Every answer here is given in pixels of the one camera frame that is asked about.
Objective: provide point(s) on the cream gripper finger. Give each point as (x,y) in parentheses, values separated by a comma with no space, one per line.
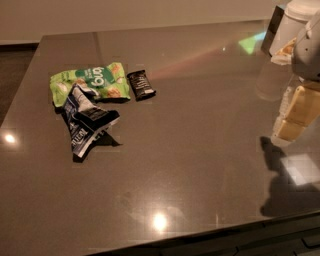
(303,110)
(281,125)

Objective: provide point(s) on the black rxbar chocolate bar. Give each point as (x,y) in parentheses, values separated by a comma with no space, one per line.
(140,85)

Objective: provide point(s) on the dark panel behind robot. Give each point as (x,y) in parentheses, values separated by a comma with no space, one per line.
(272,29)

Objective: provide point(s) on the green snack bag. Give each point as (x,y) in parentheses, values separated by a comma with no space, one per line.
(104,82)

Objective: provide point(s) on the blue white chip bag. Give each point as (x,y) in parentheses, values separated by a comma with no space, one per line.
(86,121)

